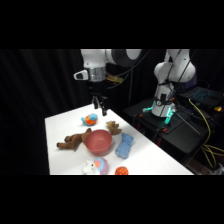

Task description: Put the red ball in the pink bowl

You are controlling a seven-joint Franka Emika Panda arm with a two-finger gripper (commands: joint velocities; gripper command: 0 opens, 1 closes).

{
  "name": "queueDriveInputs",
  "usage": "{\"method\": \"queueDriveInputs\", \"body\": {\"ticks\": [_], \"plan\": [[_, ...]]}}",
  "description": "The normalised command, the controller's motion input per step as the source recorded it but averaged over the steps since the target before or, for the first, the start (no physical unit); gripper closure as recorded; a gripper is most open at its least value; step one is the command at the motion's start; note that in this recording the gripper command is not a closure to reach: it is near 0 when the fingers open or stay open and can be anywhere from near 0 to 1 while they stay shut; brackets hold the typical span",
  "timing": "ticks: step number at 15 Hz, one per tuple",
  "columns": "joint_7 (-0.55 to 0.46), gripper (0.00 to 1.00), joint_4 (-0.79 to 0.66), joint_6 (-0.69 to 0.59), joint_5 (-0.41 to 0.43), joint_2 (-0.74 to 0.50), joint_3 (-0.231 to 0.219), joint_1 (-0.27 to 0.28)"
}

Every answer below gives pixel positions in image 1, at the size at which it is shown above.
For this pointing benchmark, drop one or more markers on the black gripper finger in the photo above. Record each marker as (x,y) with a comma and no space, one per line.
(96,102)
(104,107)

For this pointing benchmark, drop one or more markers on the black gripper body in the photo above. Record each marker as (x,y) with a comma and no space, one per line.
(97,87)

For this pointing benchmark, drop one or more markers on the red ball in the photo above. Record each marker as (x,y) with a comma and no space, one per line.
(121,171)

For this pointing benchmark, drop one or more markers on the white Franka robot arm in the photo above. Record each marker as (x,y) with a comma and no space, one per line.
(173,71)

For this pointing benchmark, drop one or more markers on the pink bowl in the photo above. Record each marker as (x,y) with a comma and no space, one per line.
(98,141)

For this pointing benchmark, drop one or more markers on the blue and orange plush toy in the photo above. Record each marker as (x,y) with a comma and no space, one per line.
(90,119)

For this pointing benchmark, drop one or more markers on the small brown teddy bear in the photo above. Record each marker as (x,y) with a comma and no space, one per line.
(113,127)

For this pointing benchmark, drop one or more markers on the brown plush dog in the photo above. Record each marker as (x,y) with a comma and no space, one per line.
(74,140)

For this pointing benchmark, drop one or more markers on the white and pink unicorn plush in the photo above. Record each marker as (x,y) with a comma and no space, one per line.
(96,166)

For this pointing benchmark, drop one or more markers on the black curtain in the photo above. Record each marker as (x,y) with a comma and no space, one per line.
(36,86)

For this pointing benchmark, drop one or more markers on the black robot stand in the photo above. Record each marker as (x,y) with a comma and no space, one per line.
(181,133)

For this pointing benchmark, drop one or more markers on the black laptop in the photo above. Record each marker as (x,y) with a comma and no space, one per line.
(203,95)

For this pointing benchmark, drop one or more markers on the small yellow object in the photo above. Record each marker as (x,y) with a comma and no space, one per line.
(217,108)

